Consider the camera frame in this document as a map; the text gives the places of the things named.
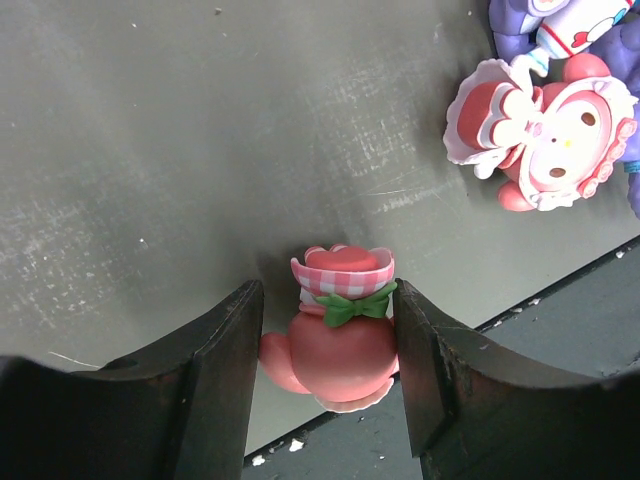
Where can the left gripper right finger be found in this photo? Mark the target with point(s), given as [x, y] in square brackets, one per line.
[478, 410]

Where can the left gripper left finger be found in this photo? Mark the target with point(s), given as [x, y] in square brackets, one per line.
[177, 408]

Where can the pink doll green bow toy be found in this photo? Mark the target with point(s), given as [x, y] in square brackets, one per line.
[340, 347]

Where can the pink bonnet melody toy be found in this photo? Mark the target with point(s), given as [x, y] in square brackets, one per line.
[556, 143]

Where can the purple long-ear bunny toy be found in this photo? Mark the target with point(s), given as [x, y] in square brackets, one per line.
[630, 160]

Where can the purple bunny striped shirt toy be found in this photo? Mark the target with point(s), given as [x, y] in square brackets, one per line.
[533, 33]

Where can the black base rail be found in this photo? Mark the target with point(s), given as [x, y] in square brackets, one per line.
[586, 323]

